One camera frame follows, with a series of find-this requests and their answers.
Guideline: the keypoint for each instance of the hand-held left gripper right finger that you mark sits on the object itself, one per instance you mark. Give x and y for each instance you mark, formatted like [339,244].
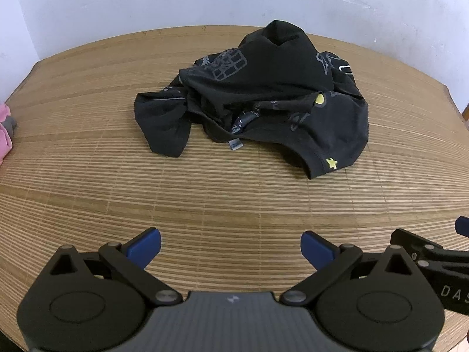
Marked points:
[317,249]

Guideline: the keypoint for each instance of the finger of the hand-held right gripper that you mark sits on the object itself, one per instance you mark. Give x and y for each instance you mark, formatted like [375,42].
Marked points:
[462,226]
[414,241]

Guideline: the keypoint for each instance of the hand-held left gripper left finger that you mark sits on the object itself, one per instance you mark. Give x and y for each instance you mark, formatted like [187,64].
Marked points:
[144,248]

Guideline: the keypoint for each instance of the black printed T-shirt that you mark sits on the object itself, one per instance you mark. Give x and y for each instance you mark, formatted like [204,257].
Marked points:
[263,91]

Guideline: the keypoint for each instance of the pink cloth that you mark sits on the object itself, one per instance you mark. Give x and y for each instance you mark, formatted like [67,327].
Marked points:
[3,135]

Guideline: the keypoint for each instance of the grey cloth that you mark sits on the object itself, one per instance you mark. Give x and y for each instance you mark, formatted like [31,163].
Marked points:
[10,124]

